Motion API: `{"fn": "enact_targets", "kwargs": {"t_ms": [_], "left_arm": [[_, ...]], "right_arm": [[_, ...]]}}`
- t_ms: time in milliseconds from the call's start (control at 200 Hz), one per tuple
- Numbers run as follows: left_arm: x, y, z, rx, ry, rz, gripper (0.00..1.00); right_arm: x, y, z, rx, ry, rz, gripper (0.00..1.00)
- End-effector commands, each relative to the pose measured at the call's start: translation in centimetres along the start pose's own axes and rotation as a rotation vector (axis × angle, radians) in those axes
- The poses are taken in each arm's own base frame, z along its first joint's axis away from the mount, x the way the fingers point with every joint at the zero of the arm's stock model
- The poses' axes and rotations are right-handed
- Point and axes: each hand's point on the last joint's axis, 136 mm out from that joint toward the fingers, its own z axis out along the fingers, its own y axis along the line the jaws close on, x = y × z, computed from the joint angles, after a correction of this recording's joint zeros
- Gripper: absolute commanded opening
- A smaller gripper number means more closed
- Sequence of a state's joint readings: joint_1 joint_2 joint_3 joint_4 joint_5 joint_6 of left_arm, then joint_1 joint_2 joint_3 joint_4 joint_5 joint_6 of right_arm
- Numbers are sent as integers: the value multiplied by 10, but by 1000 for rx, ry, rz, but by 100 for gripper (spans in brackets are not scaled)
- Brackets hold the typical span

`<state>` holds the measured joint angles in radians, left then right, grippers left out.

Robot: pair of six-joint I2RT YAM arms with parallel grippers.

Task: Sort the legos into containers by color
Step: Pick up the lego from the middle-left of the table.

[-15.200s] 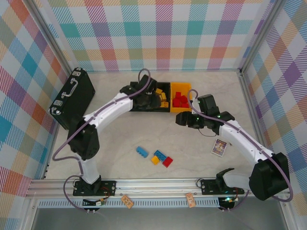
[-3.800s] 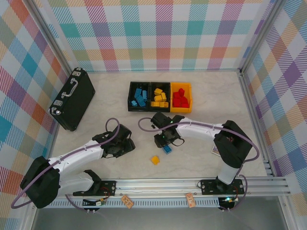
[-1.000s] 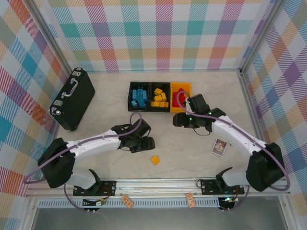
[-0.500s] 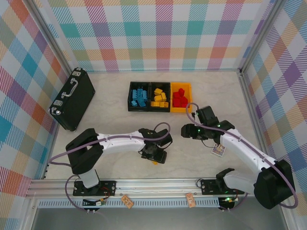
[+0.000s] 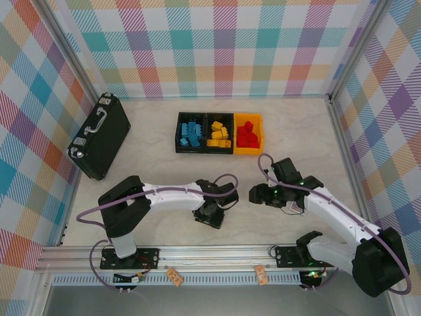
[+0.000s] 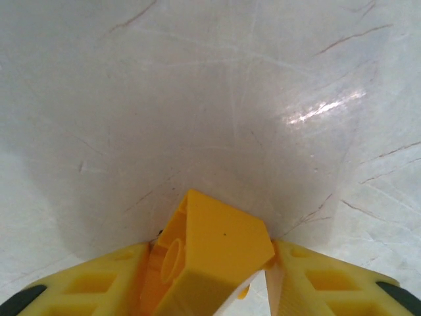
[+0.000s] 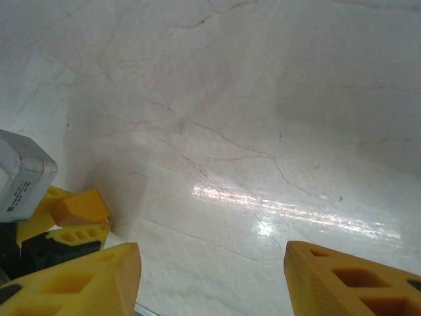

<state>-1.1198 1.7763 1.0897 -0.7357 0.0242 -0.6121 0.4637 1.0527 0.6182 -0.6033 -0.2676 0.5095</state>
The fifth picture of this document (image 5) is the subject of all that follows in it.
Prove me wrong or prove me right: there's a yellow plastic bin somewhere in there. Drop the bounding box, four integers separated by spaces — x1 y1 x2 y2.
232 113 265 156

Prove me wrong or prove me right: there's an orange paper ticket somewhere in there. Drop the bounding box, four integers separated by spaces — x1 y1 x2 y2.
166 267 184 288
254 265 269 286

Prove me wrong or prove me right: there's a black plastic bin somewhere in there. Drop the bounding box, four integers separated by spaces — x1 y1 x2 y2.
204 112 236 155
174 111 209 155

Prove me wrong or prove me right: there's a slotted grey cable duct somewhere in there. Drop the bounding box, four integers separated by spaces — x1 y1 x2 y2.
52 272 302 286

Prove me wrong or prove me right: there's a grey metal shelf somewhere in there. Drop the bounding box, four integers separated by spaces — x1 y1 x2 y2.
42 283 395 316

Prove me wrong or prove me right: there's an aluminium frame post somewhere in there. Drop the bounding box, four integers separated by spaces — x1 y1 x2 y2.
327 0 394 101
38 0 101 99

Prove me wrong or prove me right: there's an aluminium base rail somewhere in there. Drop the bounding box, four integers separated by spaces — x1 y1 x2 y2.
35 242 395 274

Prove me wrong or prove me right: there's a black briefcase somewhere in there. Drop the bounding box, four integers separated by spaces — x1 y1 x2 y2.
66 92 132 181

